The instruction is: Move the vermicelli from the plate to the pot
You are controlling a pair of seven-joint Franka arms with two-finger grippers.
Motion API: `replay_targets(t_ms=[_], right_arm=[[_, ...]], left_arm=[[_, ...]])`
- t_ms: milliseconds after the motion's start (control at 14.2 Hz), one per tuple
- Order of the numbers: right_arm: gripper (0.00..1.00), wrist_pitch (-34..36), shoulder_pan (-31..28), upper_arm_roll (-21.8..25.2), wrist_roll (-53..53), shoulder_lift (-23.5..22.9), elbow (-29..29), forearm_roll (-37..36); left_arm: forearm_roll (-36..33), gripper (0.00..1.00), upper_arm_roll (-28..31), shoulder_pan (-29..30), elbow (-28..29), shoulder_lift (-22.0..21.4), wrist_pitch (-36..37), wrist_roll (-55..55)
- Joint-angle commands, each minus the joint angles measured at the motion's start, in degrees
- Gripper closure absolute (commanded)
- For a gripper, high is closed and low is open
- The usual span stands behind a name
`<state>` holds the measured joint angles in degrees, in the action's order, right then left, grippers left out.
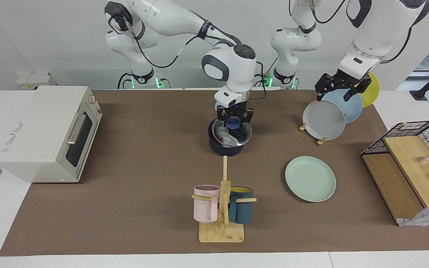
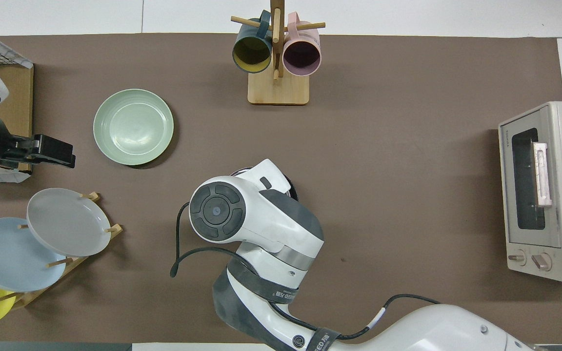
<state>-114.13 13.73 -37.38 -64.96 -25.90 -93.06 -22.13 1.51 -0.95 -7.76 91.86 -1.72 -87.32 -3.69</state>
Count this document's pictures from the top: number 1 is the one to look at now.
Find black cooking pot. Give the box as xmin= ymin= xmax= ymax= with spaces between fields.
xmin=208 ymin=119 xmax=253 ymax=157

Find white crumpled bag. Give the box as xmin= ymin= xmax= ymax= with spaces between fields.
xmin=397 ymin=202 xmax=429 ymax=227

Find grey plate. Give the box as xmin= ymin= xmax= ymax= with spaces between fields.
xmin=303 ymin=100 xmax=346 ymax=141

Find black wire rack wooden shelves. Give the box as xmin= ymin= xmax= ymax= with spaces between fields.
xmin=360 ymin=120 xmax=429 ymax=224

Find glass pot lid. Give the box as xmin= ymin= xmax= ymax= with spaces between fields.
xmin=212 ymin=117 xmax=253 ymax=147

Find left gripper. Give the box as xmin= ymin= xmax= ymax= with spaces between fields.
xmin=314 ymin=70 xmax=372 ymax=102

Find wooden plate rack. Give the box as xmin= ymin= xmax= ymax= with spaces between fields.
xmin=299 ymin=121 xmax=327 ymax=146

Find light blue plate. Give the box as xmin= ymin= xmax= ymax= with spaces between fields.
xmin=321 ymin=89 xmax=363 ymax=124

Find dark teal mug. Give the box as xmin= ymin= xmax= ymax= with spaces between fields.
xmin=228 ymin=186 xmax=254 ymax=224

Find white toaster oven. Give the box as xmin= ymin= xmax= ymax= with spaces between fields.
xmin=0 ymin=86 xmax=103 ymax=183

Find pink mug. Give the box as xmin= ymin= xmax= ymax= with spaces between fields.
xmin=194 ymin=185 xmax=221 ymax=223

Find wooden mug stand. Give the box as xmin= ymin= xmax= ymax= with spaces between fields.
xmin=191 ymin=156 xmax=257 ymax=243

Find yellow plate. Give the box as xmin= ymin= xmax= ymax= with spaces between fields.
xmin=359 ymin=72 xmax=380 ymax=108

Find light green plate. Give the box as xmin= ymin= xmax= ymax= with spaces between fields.
xmin=285 ymin=156 xmax=337 ymax=203

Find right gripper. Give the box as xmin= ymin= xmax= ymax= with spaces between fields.
xmin=217 ymin=102 xmax=254 ymax=137

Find black cable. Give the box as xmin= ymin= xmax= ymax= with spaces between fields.
xmin=380 ymin=25 xmax=413 ymax=64
xmin=117 ymin=72 xmax=134 ymax=90
xmin=251 ymin=61 xmax=268 ymax=99
xmin=289 ymin=0 xmax=349 ymax=25
xmin=108 ymin=13 xmax=243 ymax=70

